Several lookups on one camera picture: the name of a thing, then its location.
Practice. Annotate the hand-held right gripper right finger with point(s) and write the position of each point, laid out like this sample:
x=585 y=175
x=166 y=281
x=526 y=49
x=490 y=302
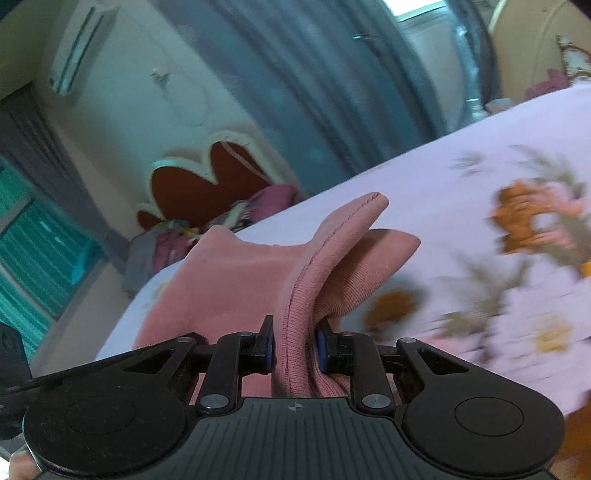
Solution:
x=322 y=351

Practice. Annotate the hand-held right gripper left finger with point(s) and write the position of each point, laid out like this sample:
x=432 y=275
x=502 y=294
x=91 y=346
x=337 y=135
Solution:
x=270 y=347

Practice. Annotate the pink knit sweater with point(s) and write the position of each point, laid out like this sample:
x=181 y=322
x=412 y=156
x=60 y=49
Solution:
x=240 y=277

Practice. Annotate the teal window blind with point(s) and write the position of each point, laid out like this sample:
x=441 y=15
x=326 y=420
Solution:
x=41 y=258

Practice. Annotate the colourful printed cloth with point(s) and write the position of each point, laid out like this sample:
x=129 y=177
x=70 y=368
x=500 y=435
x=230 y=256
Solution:
x=240 y=214

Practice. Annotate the magenta cloth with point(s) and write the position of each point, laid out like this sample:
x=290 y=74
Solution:
x=175 y=247

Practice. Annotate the magenta pillow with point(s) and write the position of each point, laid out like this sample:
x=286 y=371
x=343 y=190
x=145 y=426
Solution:
x=277 y=198

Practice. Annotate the red white-framed headboard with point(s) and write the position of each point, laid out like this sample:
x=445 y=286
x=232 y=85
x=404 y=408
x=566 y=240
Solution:
x=184 y=184

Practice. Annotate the floral white bedsheet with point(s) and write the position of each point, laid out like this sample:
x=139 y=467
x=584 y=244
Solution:
x=438 y=194

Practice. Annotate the grey curtain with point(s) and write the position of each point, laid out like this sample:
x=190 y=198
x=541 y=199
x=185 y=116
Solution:
x=55 y=157

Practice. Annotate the blue curtain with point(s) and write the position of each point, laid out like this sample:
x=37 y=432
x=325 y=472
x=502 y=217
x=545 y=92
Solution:
x=300 y=92
x=471 y=69

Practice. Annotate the white bowl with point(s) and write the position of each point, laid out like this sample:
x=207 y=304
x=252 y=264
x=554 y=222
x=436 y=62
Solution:
x=498 y=106

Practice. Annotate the dark curtain clip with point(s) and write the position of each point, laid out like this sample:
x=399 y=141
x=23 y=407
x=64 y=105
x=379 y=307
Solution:
x=361 y=36

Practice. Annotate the white air conditioner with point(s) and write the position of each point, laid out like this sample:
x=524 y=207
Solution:
x=81 y=48

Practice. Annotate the bright window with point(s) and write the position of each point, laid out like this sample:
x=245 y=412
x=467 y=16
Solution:
x=415 y=8

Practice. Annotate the cream round headboard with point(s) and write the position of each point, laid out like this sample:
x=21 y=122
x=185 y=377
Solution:
x=526 y=41

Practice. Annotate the patterned cream pillow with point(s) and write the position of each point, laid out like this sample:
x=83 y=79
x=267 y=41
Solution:
x=577 y=57

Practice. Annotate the white wall hook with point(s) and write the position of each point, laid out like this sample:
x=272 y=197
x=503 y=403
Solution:
x=159 y=74

